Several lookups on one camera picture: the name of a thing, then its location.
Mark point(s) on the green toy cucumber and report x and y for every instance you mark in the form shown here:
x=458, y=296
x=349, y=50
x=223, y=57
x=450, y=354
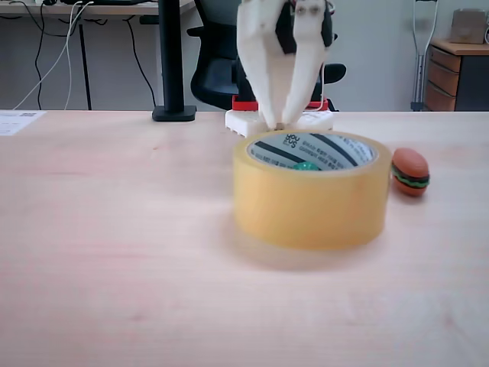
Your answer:
x=306, y=167

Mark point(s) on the red black table clamp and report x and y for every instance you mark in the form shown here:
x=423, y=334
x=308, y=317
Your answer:
x=244, y=105
x=319, y=105

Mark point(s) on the black office chair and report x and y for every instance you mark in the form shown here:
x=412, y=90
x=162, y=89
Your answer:
x=214, y=84

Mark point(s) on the black pole with clamp base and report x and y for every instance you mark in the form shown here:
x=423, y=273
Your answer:
x=171, y=57

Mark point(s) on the grey metal crutch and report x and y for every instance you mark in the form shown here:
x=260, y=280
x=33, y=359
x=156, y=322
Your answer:
x=420, y=65

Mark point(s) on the wooden drawer cabinet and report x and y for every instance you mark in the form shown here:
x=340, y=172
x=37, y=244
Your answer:
x=443, y=80

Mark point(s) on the yellow packing tape roll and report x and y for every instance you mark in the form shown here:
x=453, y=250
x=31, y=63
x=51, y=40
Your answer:
x=305, y=210

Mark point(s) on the background desk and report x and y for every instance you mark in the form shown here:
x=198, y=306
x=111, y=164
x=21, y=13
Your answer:
x=114, y=9

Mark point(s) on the toy hamburger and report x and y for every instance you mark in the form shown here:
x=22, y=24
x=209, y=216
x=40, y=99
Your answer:
x=410, y=172

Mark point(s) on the brown cardboard box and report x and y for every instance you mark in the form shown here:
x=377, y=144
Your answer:
x=468, y=26

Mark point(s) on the white printed paper sheet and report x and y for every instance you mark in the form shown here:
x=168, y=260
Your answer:
x=15, y=120

